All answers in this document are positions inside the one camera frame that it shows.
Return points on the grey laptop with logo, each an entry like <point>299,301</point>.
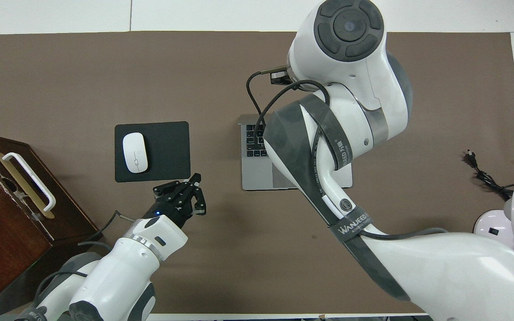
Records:
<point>257,176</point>

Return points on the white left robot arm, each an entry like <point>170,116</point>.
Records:
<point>123,272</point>

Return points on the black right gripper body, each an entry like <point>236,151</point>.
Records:
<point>280,79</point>

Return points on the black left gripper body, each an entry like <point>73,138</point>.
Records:
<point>172,209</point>

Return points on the brown table mat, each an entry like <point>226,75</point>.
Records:
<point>60,80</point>

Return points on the white computer mouse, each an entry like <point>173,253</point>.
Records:
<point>135,151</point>

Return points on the black mouse pad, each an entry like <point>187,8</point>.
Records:
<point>167,151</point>

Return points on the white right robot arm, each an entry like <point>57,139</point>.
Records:
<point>440,267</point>

